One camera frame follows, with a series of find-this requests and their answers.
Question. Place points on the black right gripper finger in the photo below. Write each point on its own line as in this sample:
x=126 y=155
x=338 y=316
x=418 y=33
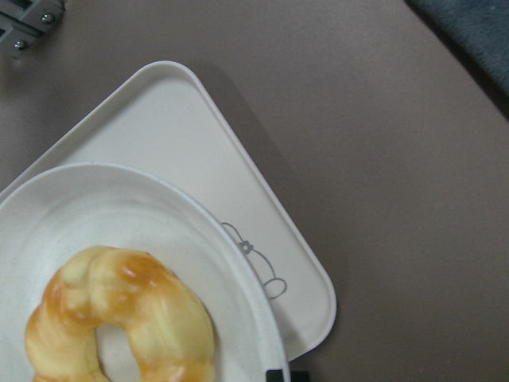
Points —
x=277 y=375

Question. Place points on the glazed twisted ring donut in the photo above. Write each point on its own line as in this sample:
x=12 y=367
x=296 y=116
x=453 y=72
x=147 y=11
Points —
x=168 y=328

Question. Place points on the cream rectangular tray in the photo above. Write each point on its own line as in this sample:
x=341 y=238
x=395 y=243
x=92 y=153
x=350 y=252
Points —
x=163 y=121

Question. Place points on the white round plate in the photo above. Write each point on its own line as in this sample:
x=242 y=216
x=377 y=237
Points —
x=51 y=217

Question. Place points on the dark blue-grey cloth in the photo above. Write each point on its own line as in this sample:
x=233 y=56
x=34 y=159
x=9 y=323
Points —
x=476 y=32

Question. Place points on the grey metal bracket with screws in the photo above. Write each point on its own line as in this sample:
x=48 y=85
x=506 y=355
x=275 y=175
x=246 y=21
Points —
x=25 y=22

